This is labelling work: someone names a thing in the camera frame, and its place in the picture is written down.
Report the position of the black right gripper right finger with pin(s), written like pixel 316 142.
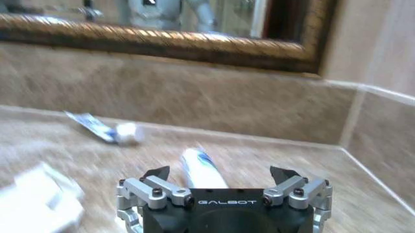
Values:
pixel 292 189

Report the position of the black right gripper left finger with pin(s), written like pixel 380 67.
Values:
pixel 152 188

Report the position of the large white blue toothpaste tube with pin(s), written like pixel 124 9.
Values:
pixel 202 170

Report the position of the small blue white toothpaste tube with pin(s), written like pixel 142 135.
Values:
pixel 107 129

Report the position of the gold framed wall mirror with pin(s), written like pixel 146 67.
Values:
pixel 182 36

